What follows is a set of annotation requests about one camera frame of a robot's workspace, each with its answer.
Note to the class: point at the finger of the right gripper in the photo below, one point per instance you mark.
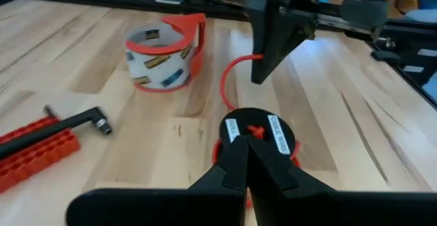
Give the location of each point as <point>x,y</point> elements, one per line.
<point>363,14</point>
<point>273,41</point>

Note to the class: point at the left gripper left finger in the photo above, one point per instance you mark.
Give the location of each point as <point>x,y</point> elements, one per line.
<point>225,178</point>

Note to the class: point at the red tape dispenser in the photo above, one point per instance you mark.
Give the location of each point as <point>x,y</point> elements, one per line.
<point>186,24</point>

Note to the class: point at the small red tool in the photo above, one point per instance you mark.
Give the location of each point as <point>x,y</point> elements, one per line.
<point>51,128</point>

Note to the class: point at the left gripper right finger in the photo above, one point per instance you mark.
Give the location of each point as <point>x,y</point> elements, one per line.
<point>273,178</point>

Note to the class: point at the red ribbed block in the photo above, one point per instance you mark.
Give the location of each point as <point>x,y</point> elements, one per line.
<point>37,154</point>

